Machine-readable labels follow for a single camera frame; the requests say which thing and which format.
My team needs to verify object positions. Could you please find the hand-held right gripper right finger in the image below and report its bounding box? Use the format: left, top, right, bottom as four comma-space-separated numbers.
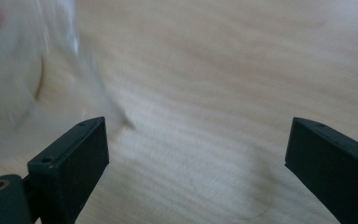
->
284, 117, 358, 224

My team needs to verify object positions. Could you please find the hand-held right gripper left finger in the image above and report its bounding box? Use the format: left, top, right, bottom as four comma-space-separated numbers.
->
27, 116, 110, 224

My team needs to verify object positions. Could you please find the clear plastic bag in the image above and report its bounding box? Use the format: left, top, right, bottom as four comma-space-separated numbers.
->
0, 0, 136, 167

